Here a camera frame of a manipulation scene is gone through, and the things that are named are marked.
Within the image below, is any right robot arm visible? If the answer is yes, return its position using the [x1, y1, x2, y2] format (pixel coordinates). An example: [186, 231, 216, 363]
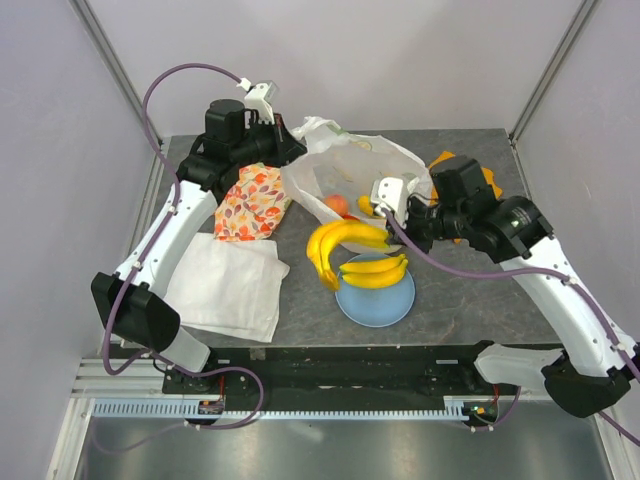
[370, 156, 639, 418]

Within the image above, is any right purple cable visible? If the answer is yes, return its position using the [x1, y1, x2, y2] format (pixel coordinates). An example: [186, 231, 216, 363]
[383, 209, 640, 447]

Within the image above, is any purple cable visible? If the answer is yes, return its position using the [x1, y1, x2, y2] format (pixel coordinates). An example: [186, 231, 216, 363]
[102, 62, 251, 375]
[383, 209, 640, 447]

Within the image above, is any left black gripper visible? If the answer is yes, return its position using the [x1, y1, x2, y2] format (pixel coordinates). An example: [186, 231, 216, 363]
[232, 113, 307, 169]

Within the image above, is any large yellow banana bunch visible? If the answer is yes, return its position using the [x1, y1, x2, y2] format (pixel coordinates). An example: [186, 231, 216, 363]
[306, 220, 389, 292]

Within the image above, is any blue plate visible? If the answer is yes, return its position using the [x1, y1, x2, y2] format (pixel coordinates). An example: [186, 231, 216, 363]
[335, 271, 416, 328]

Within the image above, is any aluminium frame post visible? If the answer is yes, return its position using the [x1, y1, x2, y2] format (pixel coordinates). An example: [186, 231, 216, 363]
[508, 0, 601, 147]
[69, 0, 144, 126]

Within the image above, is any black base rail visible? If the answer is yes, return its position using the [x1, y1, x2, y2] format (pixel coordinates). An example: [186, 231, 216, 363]
[162, 344, 516, 411]

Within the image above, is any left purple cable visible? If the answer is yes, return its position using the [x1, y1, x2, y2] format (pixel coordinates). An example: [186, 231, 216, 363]
[102, 62, 251, 375]

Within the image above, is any light blue cable duct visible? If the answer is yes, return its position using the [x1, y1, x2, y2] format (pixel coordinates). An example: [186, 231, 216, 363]
[91, 398, 469, 421]

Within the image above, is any right aluminium frame post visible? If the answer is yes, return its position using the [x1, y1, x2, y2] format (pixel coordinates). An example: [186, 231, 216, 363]
[508, 0, 601, 147]

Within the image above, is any left aluminium frame post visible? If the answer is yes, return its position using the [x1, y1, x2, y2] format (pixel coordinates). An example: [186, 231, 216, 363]
[69, 0, 144, 126]

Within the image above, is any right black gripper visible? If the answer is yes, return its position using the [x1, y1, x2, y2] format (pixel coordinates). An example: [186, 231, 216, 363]
[386, 194, 469, 254]

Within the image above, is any white plastic bag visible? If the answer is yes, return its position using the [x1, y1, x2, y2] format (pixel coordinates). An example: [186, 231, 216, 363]
[280, 116, 432, 227]

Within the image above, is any orange cloth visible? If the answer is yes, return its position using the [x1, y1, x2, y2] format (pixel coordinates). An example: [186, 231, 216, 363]
[424, 150, 504, 246]

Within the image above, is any white cloth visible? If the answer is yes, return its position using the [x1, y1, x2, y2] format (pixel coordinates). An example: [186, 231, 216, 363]
[165, 233, 290, 343]

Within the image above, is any peach fake fruit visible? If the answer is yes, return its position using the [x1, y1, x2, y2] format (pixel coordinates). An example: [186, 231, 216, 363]
[324, 194, 349, 217]

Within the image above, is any small yellow banana bunch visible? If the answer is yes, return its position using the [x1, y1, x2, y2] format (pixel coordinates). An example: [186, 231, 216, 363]
[340, 254, 408, 289]

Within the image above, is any floral patterned cloth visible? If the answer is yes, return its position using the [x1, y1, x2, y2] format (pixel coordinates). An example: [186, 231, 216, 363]
[213, 163, 292, 242]

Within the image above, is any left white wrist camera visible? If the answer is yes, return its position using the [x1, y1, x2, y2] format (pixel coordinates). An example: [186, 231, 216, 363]
[237, 77, 278, 124]

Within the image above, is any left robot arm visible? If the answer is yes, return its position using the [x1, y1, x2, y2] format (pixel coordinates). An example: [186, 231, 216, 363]
[91, 95, 307, 393]

